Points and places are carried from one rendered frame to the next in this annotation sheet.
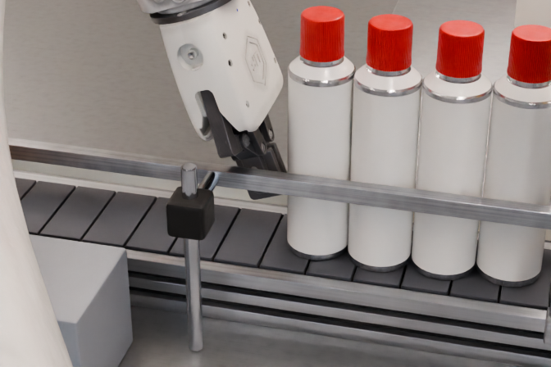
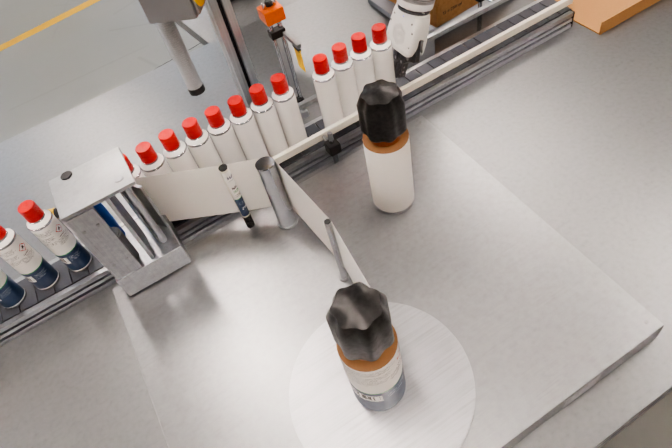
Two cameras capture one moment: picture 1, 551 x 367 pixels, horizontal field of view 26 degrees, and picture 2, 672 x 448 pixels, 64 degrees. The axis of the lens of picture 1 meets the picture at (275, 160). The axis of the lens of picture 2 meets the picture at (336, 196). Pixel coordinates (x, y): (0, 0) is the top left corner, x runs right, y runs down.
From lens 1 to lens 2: 181 cm
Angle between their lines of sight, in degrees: 96
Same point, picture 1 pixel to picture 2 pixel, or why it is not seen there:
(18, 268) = not seen: outside the picture
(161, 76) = (583, 143)
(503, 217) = not seen: hidden behind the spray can
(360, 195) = not seen: hidden behind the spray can
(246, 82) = (391, 29)
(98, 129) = (542, 107)
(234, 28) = (398, 16)
